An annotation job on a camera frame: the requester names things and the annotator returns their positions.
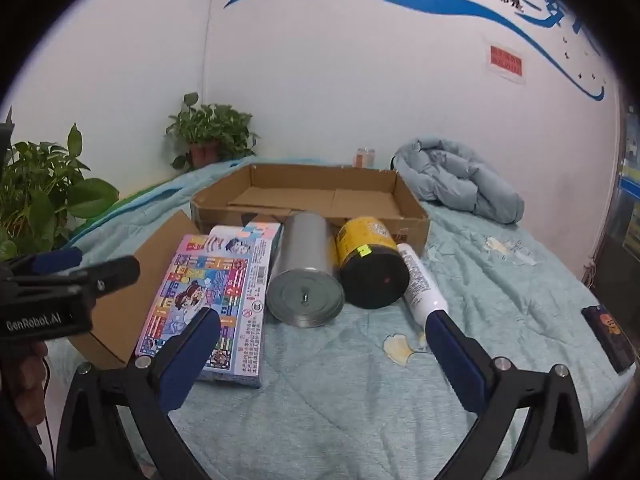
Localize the green bed sheet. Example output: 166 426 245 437
75 187 171 241

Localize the small potted green plant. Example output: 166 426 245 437
166 92 260 171

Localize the white spray bottle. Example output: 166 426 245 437
396 242 449 328

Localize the red wall sign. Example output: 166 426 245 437
487 45 526 82

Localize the brown cardboard sheet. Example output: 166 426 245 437
67 209 203 370

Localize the colourful printed game box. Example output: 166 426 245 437
135 221 283 390

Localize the yellow-labelled jar with black lid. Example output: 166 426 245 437
335 216 412 310

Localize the silver metal can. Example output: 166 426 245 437
266 211 346 329

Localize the white wall conduit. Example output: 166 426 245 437
202 0 226 106

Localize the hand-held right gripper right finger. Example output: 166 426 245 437
424 310 590 480

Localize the light blue quilted blanket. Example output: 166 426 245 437
60 157 631 480

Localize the dark cabinet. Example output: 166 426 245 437
582 95 640 311

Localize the person's left hand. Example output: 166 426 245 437
4 341 51 429

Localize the light blue down jacket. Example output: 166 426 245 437
390 136 526 223

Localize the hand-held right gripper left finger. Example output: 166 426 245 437
56 306 223 480

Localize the brown cardboard box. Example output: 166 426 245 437
190 162 432 261

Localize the large leafy green plant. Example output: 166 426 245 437
0 122 121 261

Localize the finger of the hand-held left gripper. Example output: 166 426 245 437
55 254 142 306
0 246 84 282

